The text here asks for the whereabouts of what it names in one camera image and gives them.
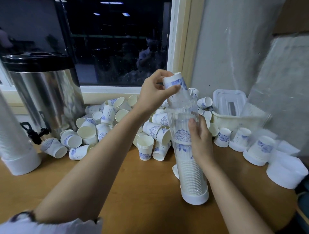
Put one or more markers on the blue bin with tan rim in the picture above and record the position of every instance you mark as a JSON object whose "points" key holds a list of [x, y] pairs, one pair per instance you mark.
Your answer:
{"points": [[303, 205]]}

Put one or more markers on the person's left hand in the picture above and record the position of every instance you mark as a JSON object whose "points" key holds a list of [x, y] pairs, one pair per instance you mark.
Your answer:
{"points": [[154, 94]]}

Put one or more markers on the white framed window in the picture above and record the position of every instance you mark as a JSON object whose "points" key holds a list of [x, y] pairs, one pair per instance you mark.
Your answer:
{"points": [[116, 38]]}

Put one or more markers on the white plastic lid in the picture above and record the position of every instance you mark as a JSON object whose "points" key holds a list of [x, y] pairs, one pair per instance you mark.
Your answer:
{"points": [[229, 101]]}

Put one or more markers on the single blue-printed paper cup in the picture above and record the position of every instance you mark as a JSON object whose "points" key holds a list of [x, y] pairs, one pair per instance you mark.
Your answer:
{"points": [[177, 83]]}

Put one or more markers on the person's right hand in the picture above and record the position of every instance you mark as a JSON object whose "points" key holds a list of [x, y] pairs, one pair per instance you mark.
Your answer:
{"points": [[203, 144]]}

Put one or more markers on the pile of paper cups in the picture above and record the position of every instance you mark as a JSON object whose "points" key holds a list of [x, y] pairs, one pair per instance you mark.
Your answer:
{"points": [[106, 120]]}

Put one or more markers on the brown wooden wall cabinet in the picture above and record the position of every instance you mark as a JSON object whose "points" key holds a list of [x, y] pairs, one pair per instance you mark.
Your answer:
{"points": [[294, 14]]}

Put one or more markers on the stainless steel water dispenser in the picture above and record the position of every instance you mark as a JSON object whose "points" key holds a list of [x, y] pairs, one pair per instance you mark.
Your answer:
{"points": [[43, 91]]}

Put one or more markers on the person's left forearm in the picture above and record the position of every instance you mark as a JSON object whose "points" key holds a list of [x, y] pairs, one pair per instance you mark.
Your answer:
{"points": [[91, 178]]}

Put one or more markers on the clear plastic bag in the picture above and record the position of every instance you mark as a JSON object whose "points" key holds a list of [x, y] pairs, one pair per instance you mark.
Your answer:
{"points": [[285, 87]]}

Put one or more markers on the person's grey shirt sleeve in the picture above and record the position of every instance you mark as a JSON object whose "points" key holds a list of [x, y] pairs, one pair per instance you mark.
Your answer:
{"points": [[48, 226]]}

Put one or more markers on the person's right forearm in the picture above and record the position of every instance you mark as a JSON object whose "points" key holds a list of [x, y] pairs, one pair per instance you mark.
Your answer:
{"points": [[236, 202]]}

